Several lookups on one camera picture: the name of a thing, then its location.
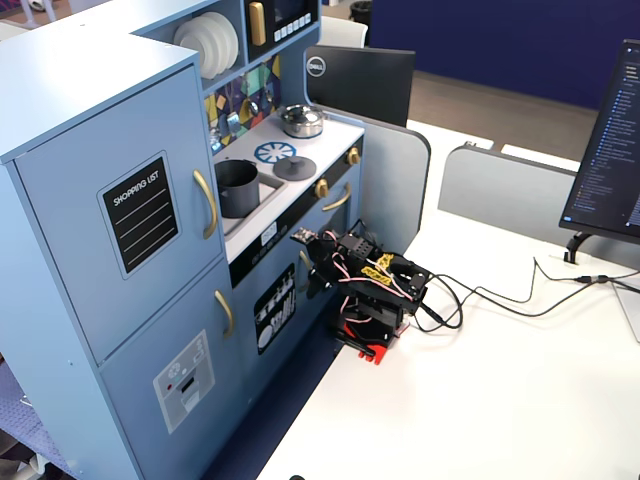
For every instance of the black monitor with lit screen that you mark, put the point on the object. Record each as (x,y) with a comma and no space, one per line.
(607,150)

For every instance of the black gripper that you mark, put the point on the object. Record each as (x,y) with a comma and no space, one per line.
(320,261)

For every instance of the gold stove knob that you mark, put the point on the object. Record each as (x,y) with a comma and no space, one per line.
(321,188)
(354,156)

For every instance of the steel pot lid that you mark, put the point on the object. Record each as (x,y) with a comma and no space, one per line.
(300,114)

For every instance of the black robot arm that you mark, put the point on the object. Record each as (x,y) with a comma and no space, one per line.
(385,295)

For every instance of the black shopping list board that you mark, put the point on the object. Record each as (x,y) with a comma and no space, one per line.
(140,217)

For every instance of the gray pot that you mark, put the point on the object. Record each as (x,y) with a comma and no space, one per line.
(240,195)

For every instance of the red arm base clamp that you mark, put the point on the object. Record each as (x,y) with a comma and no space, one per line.
(377,352)

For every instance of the black trash bin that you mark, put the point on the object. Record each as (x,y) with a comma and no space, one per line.
(361,10)

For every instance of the steel hanging utensil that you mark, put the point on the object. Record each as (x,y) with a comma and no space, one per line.
(254,107)

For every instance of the steel pot with blue band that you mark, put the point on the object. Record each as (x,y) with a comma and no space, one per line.
(301,129)

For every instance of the gray desk divider panel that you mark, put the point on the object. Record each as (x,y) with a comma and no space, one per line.
(395,180)
(505,195)

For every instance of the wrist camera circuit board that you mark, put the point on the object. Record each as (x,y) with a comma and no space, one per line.
(304,234)

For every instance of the white chair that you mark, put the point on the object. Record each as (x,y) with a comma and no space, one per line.
(342,32)

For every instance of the white plate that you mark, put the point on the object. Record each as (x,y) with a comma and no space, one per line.
(192,42)
(235,42)
(223,40)

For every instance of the blue toy kitchen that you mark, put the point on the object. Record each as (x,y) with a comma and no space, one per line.
(90,125)

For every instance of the black Dell monitor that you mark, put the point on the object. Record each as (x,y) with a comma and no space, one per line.
(365,85)

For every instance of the black toy microwave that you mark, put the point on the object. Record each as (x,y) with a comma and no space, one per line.
(287,22)

